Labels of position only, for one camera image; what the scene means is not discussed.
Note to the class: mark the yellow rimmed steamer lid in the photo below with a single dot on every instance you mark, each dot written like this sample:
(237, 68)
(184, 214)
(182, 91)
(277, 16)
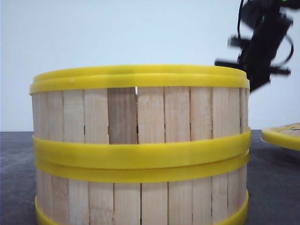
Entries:
(286, 136)

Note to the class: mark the front bamboo steamer basket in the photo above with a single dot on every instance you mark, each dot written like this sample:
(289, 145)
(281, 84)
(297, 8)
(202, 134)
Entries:
(217, 197)

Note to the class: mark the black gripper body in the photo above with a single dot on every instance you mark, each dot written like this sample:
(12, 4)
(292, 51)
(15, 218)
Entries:
(269, 27)

